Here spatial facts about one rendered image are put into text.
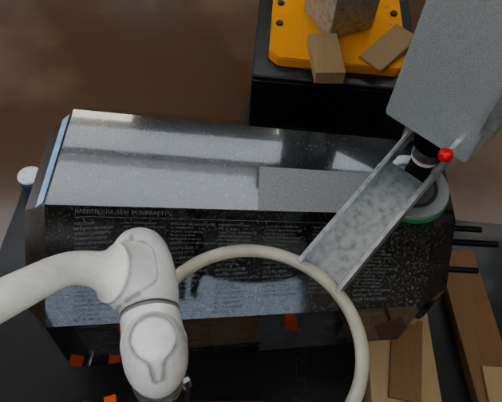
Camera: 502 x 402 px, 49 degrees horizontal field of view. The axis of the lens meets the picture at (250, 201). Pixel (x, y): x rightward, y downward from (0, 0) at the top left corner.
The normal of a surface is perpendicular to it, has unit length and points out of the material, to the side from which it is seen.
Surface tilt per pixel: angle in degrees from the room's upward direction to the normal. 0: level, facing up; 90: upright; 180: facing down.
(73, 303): 45
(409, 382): 0
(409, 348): 0
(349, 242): 16
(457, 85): 90
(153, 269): 30
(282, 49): 0
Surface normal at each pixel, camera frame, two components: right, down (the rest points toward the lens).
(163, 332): 0.26, -0.59
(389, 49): -0.09, -0.45
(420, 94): -0.67, 0.59
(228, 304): 0.04, 0.18
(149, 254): 0.53, -0.63
